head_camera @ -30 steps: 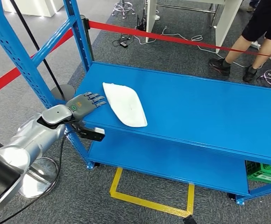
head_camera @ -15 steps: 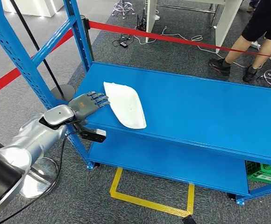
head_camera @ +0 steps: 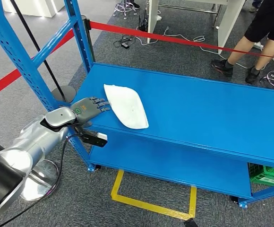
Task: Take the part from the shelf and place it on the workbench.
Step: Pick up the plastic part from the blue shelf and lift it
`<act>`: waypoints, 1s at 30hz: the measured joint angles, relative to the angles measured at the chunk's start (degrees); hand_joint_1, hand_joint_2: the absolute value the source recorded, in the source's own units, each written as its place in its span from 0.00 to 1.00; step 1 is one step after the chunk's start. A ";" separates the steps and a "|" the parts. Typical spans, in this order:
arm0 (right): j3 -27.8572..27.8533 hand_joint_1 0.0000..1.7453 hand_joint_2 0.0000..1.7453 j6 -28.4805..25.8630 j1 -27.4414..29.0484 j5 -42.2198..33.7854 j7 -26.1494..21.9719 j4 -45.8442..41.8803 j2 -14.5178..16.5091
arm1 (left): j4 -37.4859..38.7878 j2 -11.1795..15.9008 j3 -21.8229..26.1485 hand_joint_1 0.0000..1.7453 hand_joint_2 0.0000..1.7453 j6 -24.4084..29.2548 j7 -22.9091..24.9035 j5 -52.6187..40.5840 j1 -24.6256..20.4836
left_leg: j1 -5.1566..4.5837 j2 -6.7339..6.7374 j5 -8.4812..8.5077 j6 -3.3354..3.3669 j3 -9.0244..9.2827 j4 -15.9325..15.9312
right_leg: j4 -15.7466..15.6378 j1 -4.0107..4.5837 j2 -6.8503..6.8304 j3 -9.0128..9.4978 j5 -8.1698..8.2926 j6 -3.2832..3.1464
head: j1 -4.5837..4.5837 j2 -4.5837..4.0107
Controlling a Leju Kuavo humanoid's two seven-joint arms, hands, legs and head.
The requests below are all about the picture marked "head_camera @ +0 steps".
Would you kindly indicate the red barrier belt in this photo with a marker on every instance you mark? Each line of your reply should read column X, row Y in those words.
column 132, row 32
column 2, row 83

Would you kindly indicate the blue metal shelf rack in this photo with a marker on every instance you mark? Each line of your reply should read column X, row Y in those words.
column 186, row 106

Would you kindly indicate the chrome stanchion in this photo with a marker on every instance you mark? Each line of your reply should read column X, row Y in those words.
column 42, row 181

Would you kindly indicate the black power adapter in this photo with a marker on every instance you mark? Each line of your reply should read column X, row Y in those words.
column 124, row 45

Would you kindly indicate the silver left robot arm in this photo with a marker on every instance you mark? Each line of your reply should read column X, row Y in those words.
column 38, row 141

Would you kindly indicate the white display platform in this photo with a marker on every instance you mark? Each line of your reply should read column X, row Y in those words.
column 32, row 7

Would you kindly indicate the white desk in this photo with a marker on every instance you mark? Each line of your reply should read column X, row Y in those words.
column 229, row 25

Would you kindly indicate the green plastic crate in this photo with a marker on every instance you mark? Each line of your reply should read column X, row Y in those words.
column 269, row 177

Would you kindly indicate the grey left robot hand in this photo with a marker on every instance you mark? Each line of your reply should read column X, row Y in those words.
column 87, row 109

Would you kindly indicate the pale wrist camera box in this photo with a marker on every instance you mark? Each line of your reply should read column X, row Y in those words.
column 97, row 139

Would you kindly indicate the white plastic car part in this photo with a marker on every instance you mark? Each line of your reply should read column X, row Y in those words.
column 127, row 106

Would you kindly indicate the black pole grey base stanchion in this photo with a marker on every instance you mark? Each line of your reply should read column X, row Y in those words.
column 67, row 92

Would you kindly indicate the person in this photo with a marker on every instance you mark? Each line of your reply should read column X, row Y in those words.
column 134, row 4
column 255, row 6
column 269, row 18

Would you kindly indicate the black wifi router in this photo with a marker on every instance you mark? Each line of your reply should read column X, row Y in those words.
column 142, row 27

